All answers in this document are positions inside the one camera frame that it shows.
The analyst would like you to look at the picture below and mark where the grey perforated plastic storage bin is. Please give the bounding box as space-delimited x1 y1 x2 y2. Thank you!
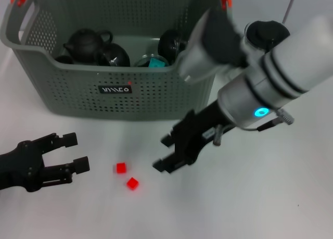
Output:
0 0 234 121

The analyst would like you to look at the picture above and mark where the right gripper cable silver plug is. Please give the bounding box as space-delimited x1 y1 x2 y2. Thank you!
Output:
256 108 295 132

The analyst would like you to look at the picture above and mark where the small silver connector plug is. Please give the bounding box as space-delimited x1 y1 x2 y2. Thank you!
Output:
212 125 225 146

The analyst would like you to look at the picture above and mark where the glass teacup black holder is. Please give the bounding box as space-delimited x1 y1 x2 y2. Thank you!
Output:
95 42 131 68
133 54 170 68
157 29 189 65

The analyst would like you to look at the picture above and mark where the teal square toy brick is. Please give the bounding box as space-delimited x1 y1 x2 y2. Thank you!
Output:
148 57 167 68

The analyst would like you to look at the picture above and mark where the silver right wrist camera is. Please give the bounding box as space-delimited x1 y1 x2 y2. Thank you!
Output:
178 8 248 83

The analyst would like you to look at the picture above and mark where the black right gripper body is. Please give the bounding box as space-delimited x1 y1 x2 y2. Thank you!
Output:
170 100 235 167

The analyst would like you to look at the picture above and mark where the black clay teapot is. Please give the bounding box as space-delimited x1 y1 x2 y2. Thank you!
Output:
62 28 114 64

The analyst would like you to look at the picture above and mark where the glass coffee pot black lid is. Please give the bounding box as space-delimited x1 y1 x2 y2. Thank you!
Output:
244 19 291 52

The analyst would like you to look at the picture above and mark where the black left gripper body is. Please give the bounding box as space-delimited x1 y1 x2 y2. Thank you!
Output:
0 139 45 193

